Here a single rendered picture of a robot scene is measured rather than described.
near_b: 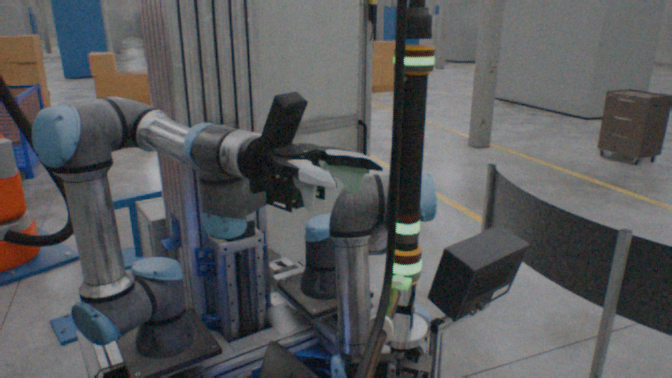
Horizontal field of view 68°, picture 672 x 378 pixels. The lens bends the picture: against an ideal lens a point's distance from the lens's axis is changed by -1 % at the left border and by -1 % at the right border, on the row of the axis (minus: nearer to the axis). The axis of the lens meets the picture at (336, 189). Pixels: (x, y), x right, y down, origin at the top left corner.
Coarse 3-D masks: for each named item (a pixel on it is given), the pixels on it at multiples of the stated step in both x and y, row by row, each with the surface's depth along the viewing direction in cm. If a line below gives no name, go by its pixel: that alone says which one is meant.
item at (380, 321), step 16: (400, 0) 44; (400, 16) 45; (400, 32) 45; (400, 48) 45; (400, 64) 46; (400, 80) 46; (400, 96) 47; (400, 112) 47; (400, 128) 48; (400, 144) 48; (384, 288) 51; (384, 304) 50; (384, 320) 49; (368, 352) 45; (368, 368) 43
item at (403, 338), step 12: (408, 288) 58; (408, 300) 58; (396, 312) 60; (408, 312) 59; (396, 324) 61; (408, 324) 61; (420, 324) 66; (396, 336) 62; (408, 336) 62; (420, 336) 63
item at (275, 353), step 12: (276, 348) 65; (264, 360) 61; (276, 360) 63; (288, 360) 65; (300, 360) 67; (264, 372) 59; (276, 372) 61; (288, 372) 63; (300, 372) 65; (312, 372) 67
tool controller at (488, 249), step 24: (480, 240) 140; (504, 240) 142; (456, 264) 132; (480, 264) 131; (504, 264) 137; (432, 288) 141; (456, 288) 134; (480, 288) 135; (504, 288) 147; (456, 312) 136
